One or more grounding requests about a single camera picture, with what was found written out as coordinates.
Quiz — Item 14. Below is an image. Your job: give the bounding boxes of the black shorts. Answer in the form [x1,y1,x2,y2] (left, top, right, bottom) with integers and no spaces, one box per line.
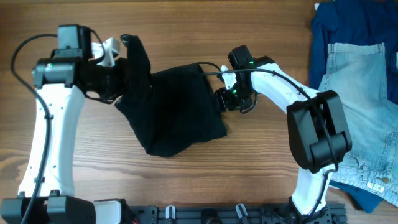
[115,34,227,157]

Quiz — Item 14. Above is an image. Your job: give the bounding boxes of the black cable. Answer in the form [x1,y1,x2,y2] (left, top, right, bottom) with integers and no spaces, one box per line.
[197,61,340,218]
[9,32,60,224]

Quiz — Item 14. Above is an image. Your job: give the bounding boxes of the left black cable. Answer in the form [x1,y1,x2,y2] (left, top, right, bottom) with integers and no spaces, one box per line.
[9,32,60,224]

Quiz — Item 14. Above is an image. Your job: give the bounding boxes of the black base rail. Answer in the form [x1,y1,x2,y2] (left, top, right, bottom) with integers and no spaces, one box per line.
[124,203,347,224]

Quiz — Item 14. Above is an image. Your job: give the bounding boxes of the right black cable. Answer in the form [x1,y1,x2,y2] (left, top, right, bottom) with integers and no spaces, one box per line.
[197,61,340,218]

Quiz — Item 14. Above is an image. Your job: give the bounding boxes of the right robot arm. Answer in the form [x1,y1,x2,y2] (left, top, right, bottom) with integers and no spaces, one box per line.
[215,45,353,223]

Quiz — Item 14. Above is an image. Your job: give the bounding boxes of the blue shirt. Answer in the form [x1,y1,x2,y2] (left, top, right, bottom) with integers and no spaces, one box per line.
[309,0,397,103]

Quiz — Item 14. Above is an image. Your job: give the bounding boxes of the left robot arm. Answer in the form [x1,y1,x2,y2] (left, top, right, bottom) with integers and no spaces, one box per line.
[1,24,128,223]

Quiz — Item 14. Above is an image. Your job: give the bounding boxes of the light blue denim jeans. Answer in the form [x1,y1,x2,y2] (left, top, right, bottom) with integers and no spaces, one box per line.
[319,43,397,205]

